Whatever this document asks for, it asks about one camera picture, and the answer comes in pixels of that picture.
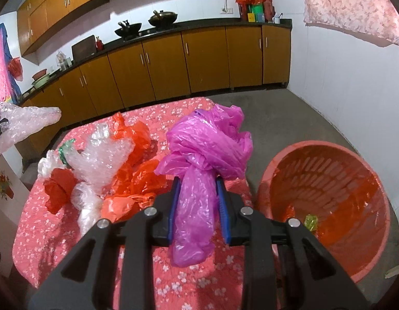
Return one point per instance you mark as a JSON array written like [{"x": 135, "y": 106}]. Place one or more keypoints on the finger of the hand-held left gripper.
[{"x": 0, "y": 126}]

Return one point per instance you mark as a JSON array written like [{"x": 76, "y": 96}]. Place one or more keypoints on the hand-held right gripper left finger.
[{"x": 174, "y": 206}]

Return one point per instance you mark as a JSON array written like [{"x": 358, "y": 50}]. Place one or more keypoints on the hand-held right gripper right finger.
[{"x": 223, "y": 213}]

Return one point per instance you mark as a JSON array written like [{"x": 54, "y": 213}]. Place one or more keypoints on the pinkish bubble wrap sheet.
[{"x": 28, "y": 119}]

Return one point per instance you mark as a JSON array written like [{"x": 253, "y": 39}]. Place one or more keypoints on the purple plastic bag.
[{"x": 199, "y": 155}]

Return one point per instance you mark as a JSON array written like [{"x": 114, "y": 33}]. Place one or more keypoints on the green foil wrapper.
[{"x": 64, "y": 153}]

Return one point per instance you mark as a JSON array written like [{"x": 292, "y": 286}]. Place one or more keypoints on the orange plastic basket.
[{"x": 332, "y": 180}]

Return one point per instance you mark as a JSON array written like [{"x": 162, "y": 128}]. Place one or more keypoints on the tied light orange bag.
[{"x": 122, "y": 206}]

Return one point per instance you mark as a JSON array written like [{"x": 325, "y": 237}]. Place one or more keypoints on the hanging red plastic bag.
[{"x": 15, "y": 67}]

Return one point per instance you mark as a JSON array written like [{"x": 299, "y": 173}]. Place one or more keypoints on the white plastic bag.
[{"x": 47, "y": 164}]

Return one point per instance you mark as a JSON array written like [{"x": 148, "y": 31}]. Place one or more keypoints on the stacked basins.
[{"x": 41, "y": 77}]

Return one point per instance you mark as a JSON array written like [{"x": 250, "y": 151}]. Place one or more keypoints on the pink floral tablecloth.
[{"x": 193, "y": 281}]

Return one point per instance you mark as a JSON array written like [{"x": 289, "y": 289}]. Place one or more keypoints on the small green wrapper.
[{"x": 310, "y": 222}]

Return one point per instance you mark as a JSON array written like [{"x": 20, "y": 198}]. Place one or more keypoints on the glass jar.
[{"x": 61, "y": 60}]

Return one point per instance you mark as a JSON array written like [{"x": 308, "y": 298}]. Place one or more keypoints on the clear bubble wrap bag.
[{"x": 96, "y": 161}]

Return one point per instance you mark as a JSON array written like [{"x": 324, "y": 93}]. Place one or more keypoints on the white cabinet with flower sticker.
[{"x": 5, "y": 219}]

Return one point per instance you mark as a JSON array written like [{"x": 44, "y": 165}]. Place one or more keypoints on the dark cutting board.
[{"x": 84, "y": 47}]

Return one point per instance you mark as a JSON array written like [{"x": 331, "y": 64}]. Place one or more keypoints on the red bottle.
[{"x": 98, "y": 44}]

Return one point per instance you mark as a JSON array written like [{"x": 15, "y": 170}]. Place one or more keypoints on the wooden lower kitchen cabinets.
[{"x": 202, "y": 61}]

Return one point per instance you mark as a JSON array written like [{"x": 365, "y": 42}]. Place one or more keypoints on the dark kitchen countertop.
[{"x": 202, "y": 25}]

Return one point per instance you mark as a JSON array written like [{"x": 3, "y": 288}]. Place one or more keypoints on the black wok with lid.
[{"x": 164, "y": 17}]

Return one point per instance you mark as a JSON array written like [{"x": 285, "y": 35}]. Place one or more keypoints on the yellow container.
[{"x": 251, "y": 17}]

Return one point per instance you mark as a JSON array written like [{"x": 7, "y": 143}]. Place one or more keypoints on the white enamel mug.
[{"x": 277, "y": 19}]

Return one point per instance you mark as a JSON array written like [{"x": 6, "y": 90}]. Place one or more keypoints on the green container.
[{"x": 260, "y": 14}]

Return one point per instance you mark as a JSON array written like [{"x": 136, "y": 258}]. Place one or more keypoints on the pink floral hanging cloth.
[{"x": 348, "y": 3}]

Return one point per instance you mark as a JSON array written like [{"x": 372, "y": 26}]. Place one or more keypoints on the pink wall blanket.
[{"x": 1, "y": 67}]

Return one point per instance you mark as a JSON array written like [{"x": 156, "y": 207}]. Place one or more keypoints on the wooden wall cabinets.
[{"x": 57, "y": 3}]

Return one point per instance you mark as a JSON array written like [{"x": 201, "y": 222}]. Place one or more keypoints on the wall socket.
[{"x": 226, "y": 10}]

